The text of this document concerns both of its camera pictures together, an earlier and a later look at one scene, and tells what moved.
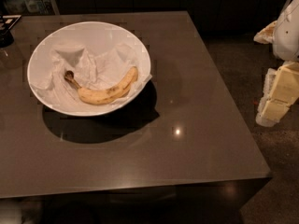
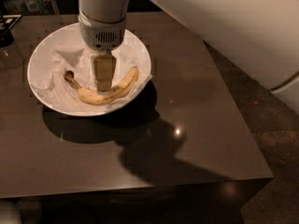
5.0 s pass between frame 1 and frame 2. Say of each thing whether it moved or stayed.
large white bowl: stayed
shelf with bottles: stayed
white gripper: moved
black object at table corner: stayed
